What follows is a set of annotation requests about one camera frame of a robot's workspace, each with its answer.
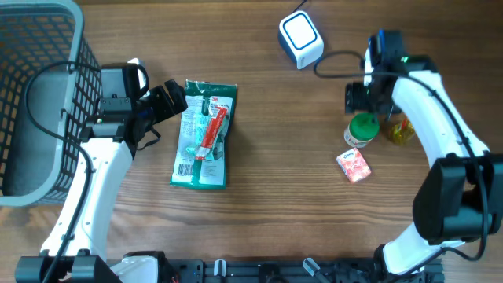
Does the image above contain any green lid chicken jar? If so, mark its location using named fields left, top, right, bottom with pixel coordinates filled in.
left=343, top=113, right=380, bottom=148

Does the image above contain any yellow liquid bottle silver cap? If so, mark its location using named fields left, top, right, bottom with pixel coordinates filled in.
left=386, top=118, right=416, bottom=145

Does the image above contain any red white tissue pack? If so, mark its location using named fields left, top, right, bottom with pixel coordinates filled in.
left=336, top=148, right=371, bottom=183

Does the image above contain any green 3M gloves package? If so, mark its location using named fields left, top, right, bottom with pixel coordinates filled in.
left=170, top=80, right=237, bottom=189

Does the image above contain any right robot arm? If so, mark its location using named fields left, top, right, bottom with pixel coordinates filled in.
left=345, top=30, right=502, bottom=281

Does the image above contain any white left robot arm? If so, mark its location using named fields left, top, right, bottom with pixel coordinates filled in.
left=15, top=63, right=187, bottom=282

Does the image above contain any white barcode scanner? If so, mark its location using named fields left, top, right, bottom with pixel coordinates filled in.
left=277, top=10, right=325, bottom=70

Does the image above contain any grey plastic shopping basket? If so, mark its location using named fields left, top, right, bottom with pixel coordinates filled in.
left=1, top=1, right=101, bottom=207

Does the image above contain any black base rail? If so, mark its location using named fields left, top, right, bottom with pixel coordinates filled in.
left=164, top=257, right=445, bottom=283

